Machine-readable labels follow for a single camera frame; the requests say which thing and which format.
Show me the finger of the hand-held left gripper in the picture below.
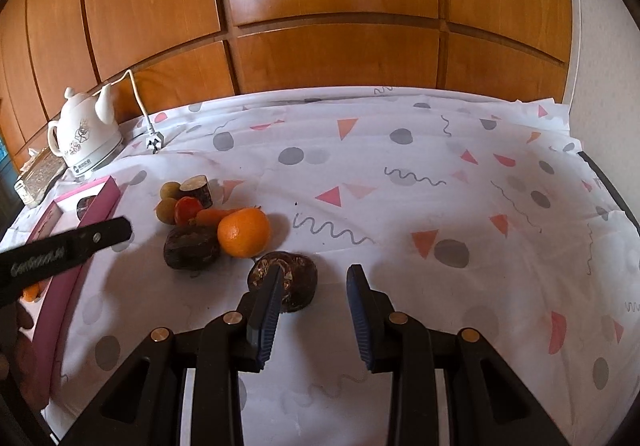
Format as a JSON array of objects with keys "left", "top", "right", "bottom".
[{"left": 0, "top": 217, "right": 134, "bottom": 309}]

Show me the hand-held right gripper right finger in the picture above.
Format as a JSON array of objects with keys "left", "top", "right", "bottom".
[{"left": 346, "top": 264, "right": 571, "bottom": 446}]

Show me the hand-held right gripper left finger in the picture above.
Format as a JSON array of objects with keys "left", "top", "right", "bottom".
[{"left": 60, "top": 266, "right": 286, "bottom": 446}]

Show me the pink shallow cardboard box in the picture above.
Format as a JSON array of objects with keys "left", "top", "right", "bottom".
[{"left": 20, "top": 176, "right": 122, "bottom": 408}]

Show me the dark water chestnut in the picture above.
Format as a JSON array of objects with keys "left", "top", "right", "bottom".
[
  {"left": 163, "top": 225, "right": 221, "bottom": 271},
  {"left": 249, "top": 251, "right": 319, "bottom": 313}
]

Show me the large orange mandarin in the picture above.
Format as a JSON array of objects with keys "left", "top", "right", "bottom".
[{"left": 217, "top": 207, "right": 272, "bottom": 259}]

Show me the red cherry tomato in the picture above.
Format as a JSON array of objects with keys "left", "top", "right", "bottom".
[{"left": 174, "top": 196, "right": 204, "bottom": 226}]

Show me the small orange carrot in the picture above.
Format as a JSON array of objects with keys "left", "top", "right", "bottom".
[{"left": 195, "top": 209, "right": 244, "bottom": 227}]

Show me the dark sugarcane piece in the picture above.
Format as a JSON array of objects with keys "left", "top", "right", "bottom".
[{"left": 180, "top": 175, "right": 215, "bottom": 210}]

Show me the dark round fruit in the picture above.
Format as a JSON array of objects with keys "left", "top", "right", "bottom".
[{"left": 75, "top": 195, "right": 101, "bottom": 220}]

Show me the silver patterned tissue box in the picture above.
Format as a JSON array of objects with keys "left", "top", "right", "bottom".
[{"left": 14, "top": 149, "right": 67, "bottom": 207}]

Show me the white ceramic electric kettle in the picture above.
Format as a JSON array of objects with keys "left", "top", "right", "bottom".
[{"left": 47, "top": 85, "right": 125, "bottom": 178}]

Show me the white patterned tablecloth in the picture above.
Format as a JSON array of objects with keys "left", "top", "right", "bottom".
[{"left": 0, "top": 85, "right": 640, "bottom": 446}]

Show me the wooden panel wardrobe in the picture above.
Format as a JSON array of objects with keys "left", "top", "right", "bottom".
[{"left": 0, "top": 0, "right": 574, "bottom": 168}]

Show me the white power cord with plug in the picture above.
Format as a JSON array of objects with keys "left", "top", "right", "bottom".
[{"left": 107, "top": 69, "right": 165, "bottom": 153}]

